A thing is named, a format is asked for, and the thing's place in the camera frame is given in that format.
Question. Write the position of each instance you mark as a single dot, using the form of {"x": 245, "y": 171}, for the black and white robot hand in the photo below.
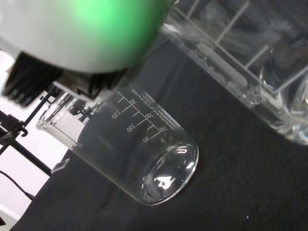
{"x": 72, "y": 31}

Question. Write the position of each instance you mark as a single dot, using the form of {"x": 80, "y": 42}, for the black tripod stand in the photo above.
{"x": 14, "y": 134}

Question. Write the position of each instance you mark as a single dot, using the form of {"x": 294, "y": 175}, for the clear cloth clip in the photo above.
{"x": 60, "y": 166}

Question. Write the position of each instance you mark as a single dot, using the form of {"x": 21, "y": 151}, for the black bench cloth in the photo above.
{"x": 228, "y": 168}

